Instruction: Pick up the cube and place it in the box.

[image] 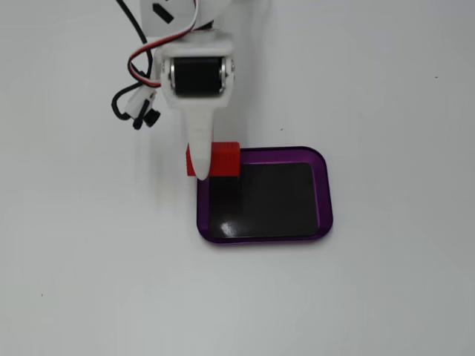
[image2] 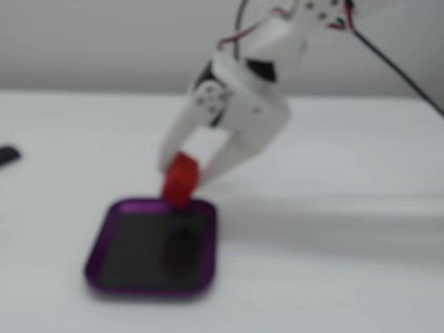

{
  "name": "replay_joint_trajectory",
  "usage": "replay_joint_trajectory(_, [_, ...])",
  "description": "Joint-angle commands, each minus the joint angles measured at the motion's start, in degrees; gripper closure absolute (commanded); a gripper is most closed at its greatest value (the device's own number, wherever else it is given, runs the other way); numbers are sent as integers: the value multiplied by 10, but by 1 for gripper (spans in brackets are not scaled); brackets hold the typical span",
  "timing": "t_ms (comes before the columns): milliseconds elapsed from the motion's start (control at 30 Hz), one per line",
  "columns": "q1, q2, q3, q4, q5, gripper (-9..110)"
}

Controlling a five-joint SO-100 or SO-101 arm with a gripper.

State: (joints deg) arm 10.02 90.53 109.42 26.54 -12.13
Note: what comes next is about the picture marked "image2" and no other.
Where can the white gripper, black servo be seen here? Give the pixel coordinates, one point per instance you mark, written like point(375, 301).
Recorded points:
point(258, 112)

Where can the red textured block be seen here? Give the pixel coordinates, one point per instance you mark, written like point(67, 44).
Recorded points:
point(182, 180)

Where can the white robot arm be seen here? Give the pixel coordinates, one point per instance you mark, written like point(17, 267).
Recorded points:
point(295, 31)

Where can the purple metal tray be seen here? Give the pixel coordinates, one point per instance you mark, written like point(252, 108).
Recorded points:
point(100, 249)

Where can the black rounded object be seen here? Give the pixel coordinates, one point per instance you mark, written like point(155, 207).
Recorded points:
point(8, 155)

